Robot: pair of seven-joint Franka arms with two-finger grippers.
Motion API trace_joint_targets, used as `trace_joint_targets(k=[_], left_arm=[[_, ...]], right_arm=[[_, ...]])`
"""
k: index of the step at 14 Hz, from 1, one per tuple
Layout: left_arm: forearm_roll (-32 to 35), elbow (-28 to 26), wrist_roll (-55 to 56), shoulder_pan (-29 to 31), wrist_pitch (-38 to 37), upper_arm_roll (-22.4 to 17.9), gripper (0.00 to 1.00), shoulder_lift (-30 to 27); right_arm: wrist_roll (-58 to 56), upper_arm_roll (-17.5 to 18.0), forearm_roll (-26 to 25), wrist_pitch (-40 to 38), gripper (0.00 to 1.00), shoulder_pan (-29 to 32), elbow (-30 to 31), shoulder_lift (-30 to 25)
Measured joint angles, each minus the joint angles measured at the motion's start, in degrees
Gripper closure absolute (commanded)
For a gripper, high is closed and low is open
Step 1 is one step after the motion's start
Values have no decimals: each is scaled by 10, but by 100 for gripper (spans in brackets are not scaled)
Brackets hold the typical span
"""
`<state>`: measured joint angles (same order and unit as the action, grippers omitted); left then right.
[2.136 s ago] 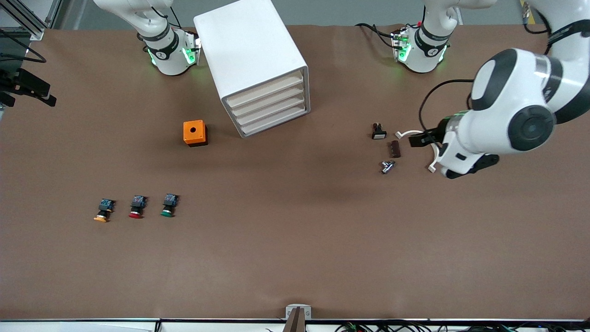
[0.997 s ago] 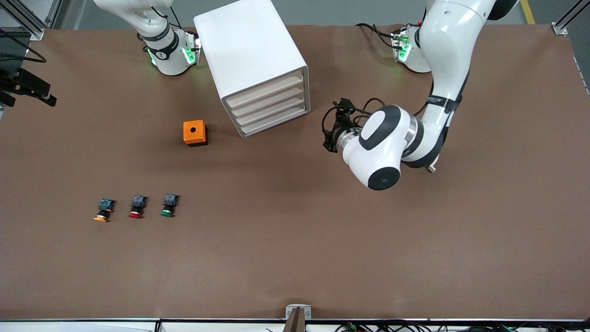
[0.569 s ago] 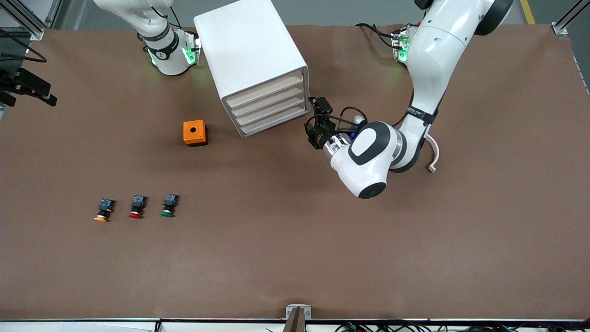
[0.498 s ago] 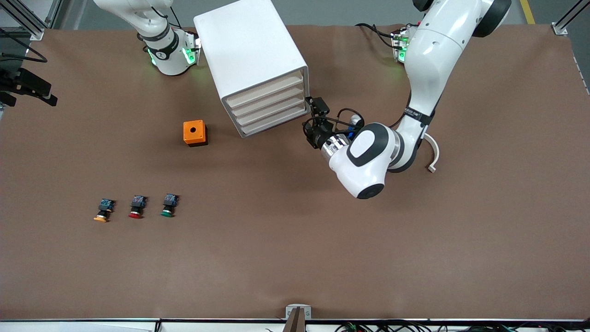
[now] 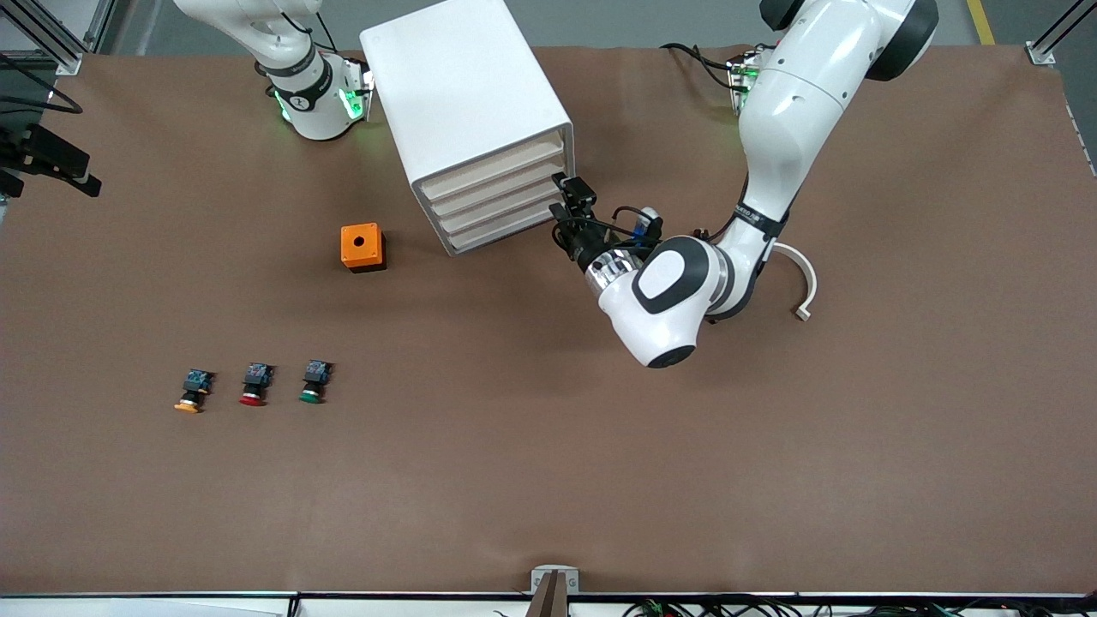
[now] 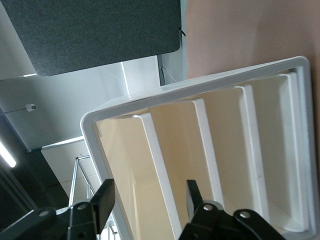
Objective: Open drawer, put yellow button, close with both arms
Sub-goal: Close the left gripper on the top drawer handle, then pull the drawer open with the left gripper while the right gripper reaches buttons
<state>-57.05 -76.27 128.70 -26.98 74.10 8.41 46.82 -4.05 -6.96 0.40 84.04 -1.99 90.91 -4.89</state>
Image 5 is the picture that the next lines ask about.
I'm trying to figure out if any black base cable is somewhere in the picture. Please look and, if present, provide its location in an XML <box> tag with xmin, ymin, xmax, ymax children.
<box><xmin>660</xmin><ymin>41</ymin><xmax>742</xmax><ymax>91</ymax></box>

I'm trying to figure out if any brown wooden stick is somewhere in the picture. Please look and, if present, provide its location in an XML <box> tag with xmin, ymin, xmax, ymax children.
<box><xmin>525</xmin><ymin>572</ymin><xmax>571</xmax><ymax>617</ymax></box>

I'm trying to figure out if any yellow push button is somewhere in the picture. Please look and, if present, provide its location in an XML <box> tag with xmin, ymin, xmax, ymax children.
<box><xmin>174</xmin><ymin>368</ymin><xmax>215</xmax><ymax>415</ymax></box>

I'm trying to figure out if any orange box with hole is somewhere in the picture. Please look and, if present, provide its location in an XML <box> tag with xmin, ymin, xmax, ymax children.
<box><xmin>341</xmin><ymin>223</ymin><xmax>387</xmax><ymax>274</ymax></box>

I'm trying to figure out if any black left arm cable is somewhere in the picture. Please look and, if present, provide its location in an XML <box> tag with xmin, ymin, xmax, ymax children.
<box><xmin>566</xmin><ymin>204</ymin><xmax>665</xmax><ymax>254</ymax></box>

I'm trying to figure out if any grey metal bracket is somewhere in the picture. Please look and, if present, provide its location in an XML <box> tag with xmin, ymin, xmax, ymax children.
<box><xmin>531</xmin><ymin>565</ymin><xmax>580</xmax><ymax>595</ymax></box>

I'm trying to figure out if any brown table mat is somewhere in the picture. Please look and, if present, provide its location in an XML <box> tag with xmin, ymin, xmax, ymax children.
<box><xmin>0</xmin><ymin>45</ymin><xmax>1097</xmax><ymax>596</ymax></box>

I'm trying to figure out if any white curved plastic arc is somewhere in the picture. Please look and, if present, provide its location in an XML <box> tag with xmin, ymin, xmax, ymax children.
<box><xmin>771</xmin><ymin>243</ymin><xmax>818</xmax><ymax>323</ymax></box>

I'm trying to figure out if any yellow floor tape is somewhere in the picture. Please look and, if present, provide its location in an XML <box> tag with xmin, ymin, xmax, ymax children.
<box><xmin>967</xmin><ymin>0</ymin><xmax>998</xmax><ymax>46</ymax></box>

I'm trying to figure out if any aluminium frame profile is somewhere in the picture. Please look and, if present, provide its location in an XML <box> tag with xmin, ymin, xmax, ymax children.
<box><xmin>0</xmin><ymin>0</ymin><xmax>84</xmax><ymax>76</ymax></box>
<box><xmin>1026</xmin><ymin>0</ymin><xmax>1097</xmax><ymax>66</ymax></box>

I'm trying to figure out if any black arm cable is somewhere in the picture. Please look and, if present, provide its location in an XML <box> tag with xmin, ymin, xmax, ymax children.
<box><xmin>566</xmin><ymin>204</ymin><xmax>665</xmax><ymax>254</ymax></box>
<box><xmin>0</xmin><ymin>51</ymin><xmax>87</xmax><ymax>117</ymax></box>

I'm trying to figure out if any green push button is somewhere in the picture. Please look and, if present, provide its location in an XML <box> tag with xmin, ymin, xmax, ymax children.
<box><xmin>298</xmin><ymin>359</ymin><xmax>334</xmax><ymax>404</ymax></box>

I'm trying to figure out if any red push button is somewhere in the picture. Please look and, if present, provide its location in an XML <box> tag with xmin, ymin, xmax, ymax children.
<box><xmin>239</xmin><ymin>362</ymin><xmax>275</xmax><ymax>407</ymax></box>

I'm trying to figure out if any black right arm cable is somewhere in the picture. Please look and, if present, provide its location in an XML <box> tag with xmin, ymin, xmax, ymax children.
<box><xmin>0</xmin><ymin>51</ymin><xmax>87</xmax><ymax>117</ymax></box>

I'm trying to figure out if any black cable bundle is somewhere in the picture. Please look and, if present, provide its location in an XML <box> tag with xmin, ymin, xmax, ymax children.
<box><xmin>624</xmin><ymin>596</ymin><xmax>1097</xmax><ymax>617</ymax></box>

